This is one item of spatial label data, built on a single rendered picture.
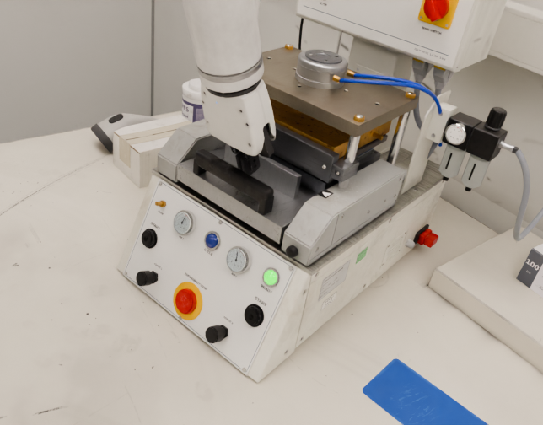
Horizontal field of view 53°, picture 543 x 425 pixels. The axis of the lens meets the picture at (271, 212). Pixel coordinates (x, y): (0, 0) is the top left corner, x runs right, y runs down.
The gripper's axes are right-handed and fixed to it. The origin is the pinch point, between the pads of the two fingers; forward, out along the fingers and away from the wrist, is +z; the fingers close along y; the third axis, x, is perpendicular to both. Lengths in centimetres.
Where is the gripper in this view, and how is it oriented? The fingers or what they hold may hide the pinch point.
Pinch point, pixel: (248, 161)
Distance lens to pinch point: 82.9
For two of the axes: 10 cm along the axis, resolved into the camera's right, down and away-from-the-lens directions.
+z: 1.0, 6.4, 7.6
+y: 7.5, 4.5, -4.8
